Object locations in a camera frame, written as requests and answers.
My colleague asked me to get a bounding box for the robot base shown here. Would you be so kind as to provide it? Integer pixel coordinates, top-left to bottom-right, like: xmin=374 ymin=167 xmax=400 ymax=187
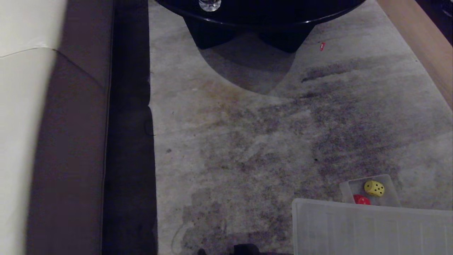
xmin=197 ymin=243 xmax=293 ymax=255

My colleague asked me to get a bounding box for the grey patterned rug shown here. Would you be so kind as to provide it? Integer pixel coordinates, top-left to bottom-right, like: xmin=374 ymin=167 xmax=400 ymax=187
xmin=148 ymin=0 xmax=453 ymax=255

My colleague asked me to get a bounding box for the black round coffee table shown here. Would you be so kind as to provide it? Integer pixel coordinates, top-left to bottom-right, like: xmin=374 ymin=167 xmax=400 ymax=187
xmin=155 ymin=0 xmax=366 ymax=53

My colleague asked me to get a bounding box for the small clear plastic box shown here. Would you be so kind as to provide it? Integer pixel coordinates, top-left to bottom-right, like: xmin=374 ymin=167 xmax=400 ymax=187
xmin=339 ymin=174 xmax=401 ymax=208

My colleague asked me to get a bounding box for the large clear plastic box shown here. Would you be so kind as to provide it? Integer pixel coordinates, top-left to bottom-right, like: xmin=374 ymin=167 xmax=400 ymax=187
xmin=292 ymin=198 xmax=453 ymax=255

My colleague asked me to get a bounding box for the yellow die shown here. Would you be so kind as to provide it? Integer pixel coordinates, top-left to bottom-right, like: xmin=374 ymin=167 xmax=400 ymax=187
xmin=364 ymin=180 xmax=385 ymax=197

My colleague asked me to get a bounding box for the light wooden furniture edge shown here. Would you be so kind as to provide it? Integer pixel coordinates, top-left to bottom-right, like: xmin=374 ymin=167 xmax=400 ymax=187
xmin=377 ymin=0 xmax=453 ymax=110

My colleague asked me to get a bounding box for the clear drinking glass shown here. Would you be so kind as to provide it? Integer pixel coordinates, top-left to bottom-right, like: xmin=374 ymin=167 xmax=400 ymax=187
xmin=199 ymin=0 xmax=222 ymax=12

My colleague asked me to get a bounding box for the cream and brown sofa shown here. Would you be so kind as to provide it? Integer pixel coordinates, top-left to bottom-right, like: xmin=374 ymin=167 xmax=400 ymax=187
xmin=0 ymin=0 xmax=114 ymax=255

